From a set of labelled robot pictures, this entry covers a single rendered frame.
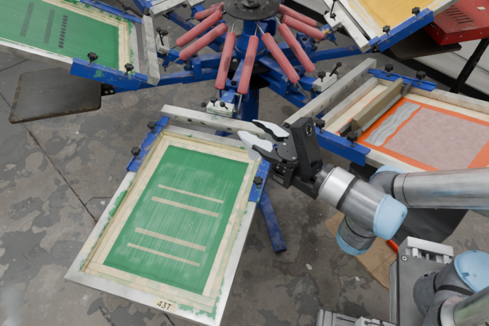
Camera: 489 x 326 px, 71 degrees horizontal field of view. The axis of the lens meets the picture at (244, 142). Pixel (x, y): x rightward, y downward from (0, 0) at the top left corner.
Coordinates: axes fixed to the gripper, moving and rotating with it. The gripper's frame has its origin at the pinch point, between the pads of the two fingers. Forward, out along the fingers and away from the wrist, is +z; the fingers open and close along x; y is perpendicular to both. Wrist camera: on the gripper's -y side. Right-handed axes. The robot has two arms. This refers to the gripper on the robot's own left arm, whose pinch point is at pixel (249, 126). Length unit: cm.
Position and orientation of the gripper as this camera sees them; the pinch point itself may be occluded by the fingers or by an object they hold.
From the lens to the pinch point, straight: 76.0
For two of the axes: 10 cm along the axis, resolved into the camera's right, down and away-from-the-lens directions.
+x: 6.2, -5.1, 6.0
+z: -7.8, -4.9, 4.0
